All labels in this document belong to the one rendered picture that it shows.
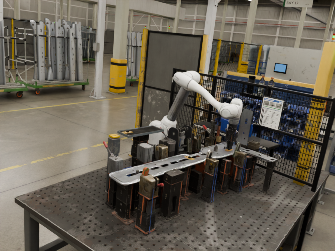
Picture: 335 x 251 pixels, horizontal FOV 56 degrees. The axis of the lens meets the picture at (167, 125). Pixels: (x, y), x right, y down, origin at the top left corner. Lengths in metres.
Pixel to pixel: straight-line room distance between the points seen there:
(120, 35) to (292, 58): 5.05
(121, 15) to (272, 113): 7.69
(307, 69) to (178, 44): 4.90
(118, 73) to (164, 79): 5.02
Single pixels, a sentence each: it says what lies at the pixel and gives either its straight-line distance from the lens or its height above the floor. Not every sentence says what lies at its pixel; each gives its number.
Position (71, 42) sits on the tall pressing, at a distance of 10.33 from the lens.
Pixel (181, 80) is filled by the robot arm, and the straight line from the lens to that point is 2.88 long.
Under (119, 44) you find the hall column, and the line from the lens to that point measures 10.26.
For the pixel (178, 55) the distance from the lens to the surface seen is 5.17.
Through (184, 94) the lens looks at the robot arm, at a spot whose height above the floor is 1.38.
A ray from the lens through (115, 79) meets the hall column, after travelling 10.32.
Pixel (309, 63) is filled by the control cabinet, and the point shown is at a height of 1.63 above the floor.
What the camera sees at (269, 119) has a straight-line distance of 3.23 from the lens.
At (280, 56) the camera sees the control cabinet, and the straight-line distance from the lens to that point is 9.50.
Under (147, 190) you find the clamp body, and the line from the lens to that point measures 1.96.
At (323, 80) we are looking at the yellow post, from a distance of 3.05.
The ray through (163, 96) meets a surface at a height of 0.94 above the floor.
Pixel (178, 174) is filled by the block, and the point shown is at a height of 1.03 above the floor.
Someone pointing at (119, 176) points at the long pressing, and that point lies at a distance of 2.10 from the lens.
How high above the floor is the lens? 1.88
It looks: 15 degrees down
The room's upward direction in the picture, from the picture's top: 6 degrees clockwise
